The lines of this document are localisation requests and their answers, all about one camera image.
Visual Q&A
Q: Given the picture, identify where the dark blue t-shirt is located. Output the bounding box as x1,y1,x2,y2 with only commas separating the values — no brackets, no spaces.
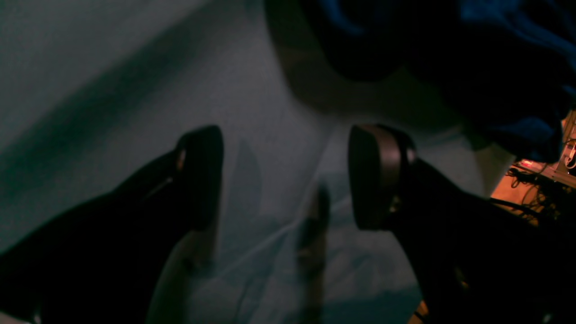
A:
300,0,576,163

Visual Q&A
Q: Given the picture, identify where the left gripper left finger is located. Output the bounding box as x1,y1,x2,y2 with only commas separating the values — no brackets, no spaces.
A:
1,125,224,324

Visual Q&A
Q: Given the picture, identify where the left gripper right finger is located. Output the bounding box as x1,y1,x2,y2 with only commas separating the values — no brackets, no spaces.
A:
348,125,575,324

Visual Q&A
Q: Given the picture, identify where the light blue table cloth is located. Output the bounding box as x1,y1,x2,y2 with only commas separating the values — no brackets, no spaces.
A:
1,0,513,324

